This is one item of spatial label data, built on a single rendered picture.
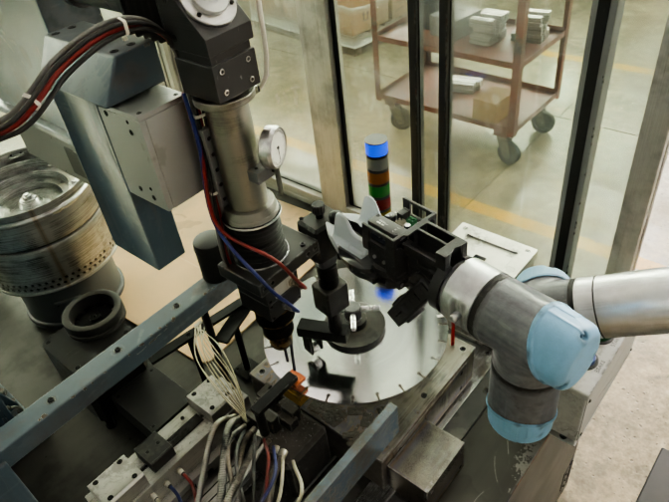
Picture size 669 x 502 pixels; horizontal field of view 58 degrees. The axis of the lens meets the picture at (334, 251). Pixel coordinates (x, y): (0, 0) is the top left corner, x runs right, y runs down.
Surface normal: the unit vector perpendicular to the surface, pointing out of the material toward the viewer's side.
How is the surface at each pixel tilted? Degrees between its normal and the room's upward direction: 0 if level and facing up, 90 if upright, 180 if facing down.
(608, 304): 50
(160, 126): 90
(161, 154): 90
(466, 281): 25
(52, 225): 90
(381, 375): 0
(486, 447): 0
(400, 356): 0
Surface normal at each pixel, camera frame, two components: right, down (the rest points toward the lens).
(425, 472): -0.10, -0.77
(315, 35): -0.64, 0.54
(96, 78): -0.60, 0.07
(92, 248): 0.88, 0.22
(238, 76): 0.76, 0.35
